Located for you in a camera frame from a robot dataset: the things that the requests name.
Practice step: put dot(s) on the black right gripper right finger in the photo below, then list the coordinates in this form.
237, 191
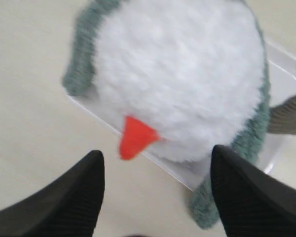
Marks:
250, 203

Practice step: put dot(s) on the white plush snowman toy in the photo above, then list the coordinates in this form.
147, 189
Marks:
177, 84

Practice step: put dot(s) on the green knitted scarf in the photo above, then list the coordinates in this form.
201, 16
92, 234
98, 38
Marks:
254, 118

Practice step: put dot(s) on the white square tray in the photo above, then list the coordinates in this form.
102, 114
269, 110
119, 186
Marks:
282, 75

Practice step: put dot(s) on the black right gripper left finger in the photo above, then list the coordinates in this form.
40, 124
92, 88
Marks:
67, 207

